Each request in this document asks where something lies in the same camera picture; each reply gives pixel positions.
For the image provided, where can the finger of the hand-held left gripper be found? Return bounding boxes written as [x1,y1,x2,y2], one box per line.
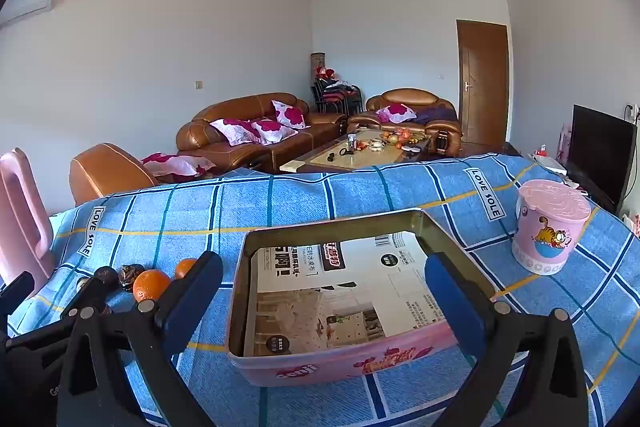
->
[5,267,119,360]
[0,272,36,338]

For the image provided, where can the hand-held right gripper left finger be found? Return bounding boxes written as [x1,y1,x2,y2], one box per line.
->
[56,251,224,427]

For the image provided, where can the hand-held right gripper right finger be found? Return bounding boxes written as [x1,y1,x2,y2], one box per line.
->
[424,252,592,427]

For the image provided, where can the round orange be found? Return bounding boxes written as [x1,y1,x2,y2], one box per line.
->
[132,269,172,303]

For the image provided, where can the dark brown passion fruit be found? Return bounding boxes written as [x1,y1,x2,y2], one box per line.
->
[118,263,146,292]

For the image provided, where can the pink tin box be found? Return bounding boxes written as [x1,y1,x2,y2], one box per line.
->
[225,208,501,389]

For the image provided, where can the pink electric kettle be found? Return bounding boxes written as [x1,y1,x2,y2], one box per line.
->
[0,147,56,293]

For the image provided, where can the printed paper liner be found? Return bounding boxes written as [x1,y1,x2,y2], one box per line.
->
[243,231,448,355]

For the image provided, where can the pink cartoon cup with lid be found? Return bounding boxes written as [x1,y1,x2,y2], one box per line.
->
[511,179,592,276]

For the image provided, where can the brown leather armchair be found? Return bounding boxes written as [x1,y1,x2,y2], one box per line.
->
[347,88,463,158]
[69,143,161,208]

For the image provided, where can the pink floral pillow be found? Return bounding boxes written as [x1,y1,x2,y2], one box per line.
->
[141,152,217,178]
[250,119,299,145]
[210,118,261,145]
[271,100,307,130]
[376,103,417,124]

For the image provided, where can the blue plaid tablecloth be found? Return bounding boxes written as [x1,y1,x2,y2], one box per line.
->
[0,154,640,427]

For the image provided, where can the dark TV cabinet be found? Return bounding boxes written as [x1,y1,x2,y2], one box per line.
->
[505,142,626,218]

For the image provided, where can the heap of fruit and snacks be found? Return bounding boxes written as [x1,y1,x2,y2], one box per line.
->
[380,129,426,150]

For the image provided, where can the wooden coffee table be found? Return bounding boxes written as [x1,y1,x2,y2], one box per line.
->
[279,129,433,172]

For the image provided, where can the purple blanket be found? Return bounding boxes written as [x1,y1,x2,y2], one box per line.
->
[415,107,458,124]

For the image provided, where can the brown leather sofa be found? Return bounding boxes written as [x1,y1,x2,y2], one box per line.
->
[176,93,348,172]

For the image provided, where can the black television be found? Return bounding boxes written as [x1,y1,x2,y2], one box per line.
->
[566,104,637,208]

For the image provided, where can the brown wooden door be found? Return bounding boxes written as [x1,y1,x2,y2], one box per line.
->
[456,19,510,146]

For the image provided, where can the stacked black chairs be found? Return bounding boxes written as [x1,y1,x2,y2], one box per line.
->
[311,77,362,115]

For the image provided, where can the red plush toy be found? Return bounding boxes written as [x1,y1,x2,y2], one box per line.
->
[314,67,351,90]

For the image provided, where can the white air conditioner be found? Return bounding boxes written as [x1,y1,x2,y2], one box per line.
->
[0,0,58,28]

